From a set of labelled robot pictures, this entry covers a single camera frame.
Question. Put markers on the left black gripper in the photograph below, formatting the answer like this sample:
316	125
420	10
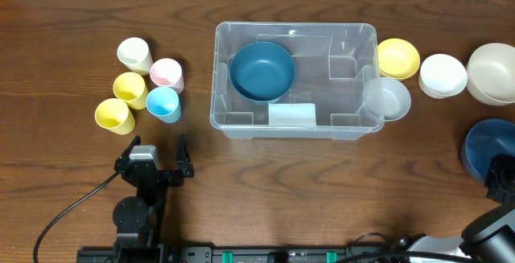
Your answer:
162	175

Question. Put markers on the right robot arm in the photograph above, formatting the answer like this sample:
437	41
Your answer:
489	238

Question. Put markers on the yellow plastic cup lower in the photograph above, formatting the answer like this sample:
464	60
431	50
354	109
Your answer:
114	115

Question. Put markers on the beige large bowl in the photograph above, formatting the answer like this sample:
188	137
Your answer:
490	72

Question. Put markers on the dark blue large bowl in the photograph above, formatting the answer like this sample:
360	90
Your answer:
262	72

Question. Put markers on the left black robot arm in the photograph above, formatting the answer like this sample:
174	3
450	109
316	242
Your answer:
138	218

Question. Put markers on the white label on bin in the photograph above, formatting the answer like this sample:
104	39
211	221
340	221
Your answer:
292	115

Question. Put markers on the yellow plastic cup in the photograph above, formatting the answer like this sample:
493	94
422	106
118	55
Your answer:
114	115
131	88

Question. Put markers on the clear plastic storage bin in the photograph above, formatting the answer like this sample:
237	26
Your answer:
333	61

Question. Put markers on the pink plastic cup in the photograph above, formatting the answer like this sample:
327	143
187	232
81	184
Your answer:
167	72

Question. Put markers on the white small bowl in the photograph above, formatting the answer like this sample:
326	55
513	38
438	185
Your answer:
442	76

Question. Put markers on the yellow plastic cup upper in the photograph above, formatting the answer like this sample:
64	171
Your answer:
131	88

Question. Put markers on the light blue plastic cup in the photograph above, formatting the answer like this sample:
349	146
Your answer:
164	103

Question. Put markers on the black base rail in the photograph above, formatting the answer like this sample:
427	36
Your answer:
215	255

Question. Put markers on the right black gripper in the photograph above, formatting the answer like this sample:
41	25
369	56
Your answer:
500	175

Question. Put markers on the grey small bowl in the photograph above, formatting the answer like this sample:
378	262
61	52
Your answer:
388	98

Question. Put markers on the cream plastic cup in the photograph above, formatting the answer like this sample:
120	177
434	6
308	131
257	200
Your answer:
135	54

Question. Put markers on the yellow small bowl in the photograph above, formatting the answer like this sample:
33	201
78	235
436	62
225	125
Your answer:
398	58

